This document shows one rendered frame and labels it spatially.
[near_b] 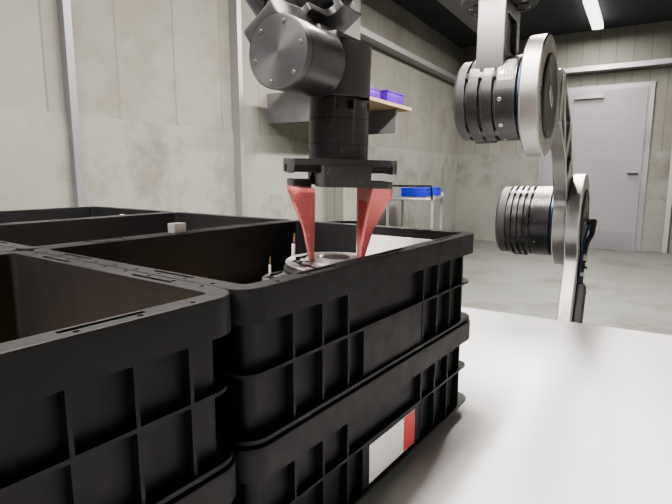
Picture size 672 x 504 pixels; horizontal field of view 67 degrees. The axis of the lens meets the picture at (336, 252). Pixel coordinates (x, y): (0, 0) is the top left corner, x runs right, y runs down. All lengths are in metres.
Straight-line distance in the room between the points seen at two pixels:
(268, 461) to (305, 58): 0.29
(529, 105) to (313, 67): 0.52
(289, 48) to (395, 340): 0.28
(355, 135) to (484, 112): 0.48
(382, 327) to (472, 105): 0.54
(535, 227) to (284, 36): 1.02
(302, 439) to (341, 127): 0.27
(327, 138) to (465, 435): 0.38
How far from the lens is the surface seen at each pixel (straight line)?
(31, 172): 2.82
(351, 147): 0.47
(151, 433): 0.31
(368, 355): 0.46
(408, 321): 0.52
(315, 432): 0.41
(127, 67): 3.20
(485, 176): 8.05
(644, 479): 0.63
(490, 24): 0.96
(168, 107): 3.34
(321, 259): 0.49
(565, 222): 1.30
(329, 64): 0.43
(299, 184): 0.48
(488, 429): 0.66
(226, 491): 0.35
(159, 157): 3.25
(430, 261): 0.53
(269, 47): 0.43
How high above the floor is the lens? 1.00
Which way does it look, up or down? 9 degrees down
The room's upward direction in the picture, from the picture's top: straight up
